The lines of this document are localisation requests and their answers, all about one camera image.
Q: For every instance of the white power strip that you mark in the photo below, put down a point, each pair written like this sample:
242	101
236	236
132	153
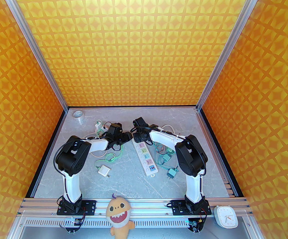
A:
146	158

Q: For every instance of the small white socket adapter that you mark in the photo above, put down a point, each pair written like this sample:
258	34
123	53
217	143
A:
98	126

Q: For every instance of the white square charger plug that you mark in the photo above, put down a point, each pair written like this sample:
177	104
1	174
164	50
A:
104	170

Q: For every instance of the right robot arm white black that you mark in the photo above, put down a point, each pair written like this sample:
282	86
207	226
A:
191	155

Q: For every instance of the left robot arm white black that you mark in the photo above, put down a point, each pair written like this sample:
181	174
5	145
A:
71	155

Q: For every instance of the clear tape roll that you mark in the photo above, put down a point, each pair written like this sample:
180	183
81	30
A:
79	114

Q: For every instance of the black table edge trim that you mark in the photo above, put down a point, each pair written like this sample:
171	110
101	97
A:
213	133
46	155

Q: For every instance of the orange shark plush toy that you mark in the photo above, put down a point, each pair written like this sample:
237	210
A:
119	215

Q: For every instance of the small electronics board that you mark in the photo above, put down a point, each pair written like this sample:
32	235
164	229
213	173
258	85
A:
73	224
195	225

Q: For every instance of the white square clock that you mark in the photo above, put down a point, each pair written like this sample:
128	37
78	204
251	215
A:
225	216

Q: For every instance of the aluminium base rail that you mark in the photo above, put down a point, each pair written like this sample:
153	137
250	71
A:
148	205

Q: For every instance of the aluminium frame post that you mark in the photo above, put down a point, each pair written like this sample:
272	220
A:
226	46
34	46

